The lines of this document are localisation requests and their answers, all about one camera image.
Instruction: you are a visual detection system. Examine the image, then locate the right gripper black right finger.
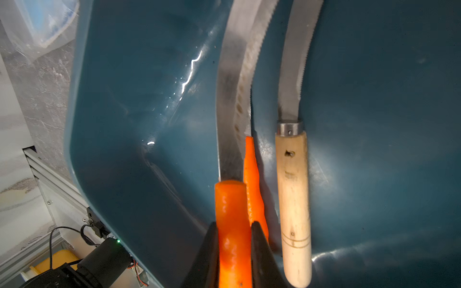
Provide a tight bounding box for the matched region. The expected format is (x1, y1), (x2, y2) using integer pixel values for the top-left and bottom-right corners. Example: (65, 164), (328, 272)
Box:
(251, 222), (287, 288)

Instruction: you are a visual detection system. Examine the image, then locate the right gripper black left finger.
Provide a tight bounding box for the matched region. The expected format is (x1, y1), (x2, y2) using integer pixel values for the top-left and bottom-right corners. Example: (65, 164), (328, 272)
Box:
(181, 222), (219, 288)

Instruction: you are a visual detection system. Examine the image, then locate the orange handle sickle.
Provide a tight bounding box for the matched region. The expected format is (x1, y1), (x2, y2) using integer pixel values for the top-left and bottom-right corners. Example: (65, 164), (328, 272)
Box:
(235, 1), (278, 238)
(215, 1), (261, 288)

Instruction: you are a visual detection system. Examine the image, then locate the wooden handle sickle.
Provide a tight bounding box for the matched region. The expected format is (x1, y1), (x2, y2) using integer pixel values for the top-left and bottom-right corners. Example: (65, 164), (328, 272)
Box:
(276, 1), (323, 288)

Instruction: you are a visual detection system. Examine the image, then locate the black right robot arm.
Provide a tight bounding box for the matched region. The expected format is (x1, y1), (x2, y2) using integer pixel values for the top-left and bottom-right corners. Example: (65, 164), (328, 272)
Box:
(23, 205), (286, 288)

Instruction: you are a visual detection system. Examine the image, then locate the teal plastic tray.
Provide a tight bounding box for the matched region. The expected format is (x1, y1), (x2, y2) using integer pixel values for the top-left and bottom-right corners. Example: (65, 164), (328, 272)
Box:
(64, 1), (461, 288)

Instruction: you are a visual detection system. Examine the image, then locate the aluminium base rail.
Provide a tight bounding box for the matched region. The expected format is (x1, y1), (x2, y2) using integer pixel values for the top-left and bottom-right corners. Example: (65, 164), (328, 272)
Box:
(1, 148), (93, 285)

